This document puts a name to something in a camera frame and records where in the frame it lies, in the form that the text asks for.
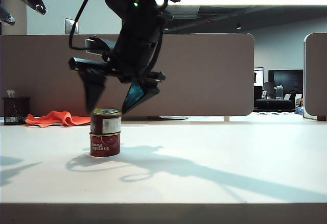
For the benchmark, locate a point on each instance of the oval monitor stand base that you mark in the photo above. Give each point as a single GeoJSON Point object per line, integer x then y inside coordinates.
{"type": "Point", "coordinates": [173, 118]}

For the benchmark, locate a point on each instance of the large grey-brown desk partition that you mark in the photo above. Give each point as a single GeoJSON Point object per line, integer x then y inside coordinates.
{"type": "Point", "coordinates": [204, 76]}

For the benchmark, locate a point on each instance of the grey office chair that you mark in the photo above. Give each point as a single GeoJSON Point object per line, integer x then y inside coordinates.
{"type": "Point", "coordinates": [268, 88]}

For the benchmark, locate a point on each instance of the red can with barcode label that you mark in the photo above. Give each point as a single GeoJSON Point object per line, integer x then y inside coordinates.
{"type": "Point", "coordinates": [98, 123]}

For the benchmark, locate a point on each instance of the round black sofa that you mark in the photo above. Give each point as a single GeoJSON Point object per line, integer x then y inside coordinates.
{"type": "Point", "coordinates": [273, 103]}

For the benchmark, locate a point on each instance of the brown partition foot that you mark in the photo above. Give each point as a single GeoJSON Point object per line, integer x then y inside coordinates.
{"type": "Point", "coordinates": [321, 118]}

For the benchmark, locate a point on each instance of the red Tomato Paste print can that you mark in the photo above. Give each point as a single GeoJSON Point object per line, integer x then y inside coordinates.
{"type": "Point", "coordinates": [104, 145]}

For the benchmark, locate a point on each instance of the blue bag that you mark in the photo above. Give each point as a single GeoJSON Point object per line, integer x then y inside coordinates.
{"type": "Point", "coordinates": [299, 110]}

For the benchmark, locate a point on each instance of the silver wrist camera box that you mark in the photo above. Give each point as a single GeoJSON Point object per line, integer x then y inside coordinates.
{"type": "Point", "coordinates": [98, 45]}

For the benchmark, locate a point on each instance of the white-screen monitor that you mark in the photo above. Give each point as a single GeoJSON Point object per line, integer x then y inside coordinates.
{"type": "Point", "coordinates": [259, 77]}

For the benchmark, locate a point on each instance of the white cards in pen holder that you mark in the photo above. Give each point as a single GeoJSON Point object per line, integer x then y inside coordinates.
{"type": "Point", "coordinates": [10, 94]}

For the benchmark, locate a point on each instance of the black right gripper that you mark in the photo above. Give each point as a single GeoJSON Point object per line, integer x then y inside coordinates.
{"type": "Point", "coordinates": [132, 58]}

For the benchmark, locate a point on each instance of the black mesh pen holder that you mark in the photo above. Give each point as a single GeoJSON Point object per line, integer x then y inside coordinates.
{"type": "Point", "coordinates": [15, 110]}

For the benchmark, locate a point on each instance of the long ceiling light strip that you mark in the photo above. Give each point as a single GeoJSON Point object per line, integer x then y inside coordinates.
{"type": "Point", "coordinates": [242, 2]}

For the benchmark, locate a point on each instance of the round ceiling spot lamp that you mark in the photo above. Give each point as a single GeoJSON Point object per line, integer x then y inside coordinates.
{"type": "Point", "coordinates": [238, 26]}

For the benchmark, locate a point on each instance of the large black screen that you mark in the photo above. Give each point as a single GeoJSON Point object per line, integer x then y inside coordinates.
{"type": "Point", "coordinates": [288, 79]}

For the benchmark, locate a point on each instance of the grey-brown partition with white edge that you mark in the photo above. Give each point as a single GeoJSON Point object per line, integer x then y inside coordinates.
{"type": "Point", "coordinates": [315, 76]}

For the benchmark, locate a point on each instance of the orange cloth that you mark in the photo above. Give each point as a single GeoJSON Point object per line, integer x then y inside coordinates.
{"type": "Point", "coordinates": [56, 119]}

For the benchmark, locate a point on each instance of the metal wall switch plate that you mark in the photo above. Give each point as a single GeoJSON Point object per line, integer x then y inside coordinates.
{"type": "Point", "coordinates": [67, 26]}

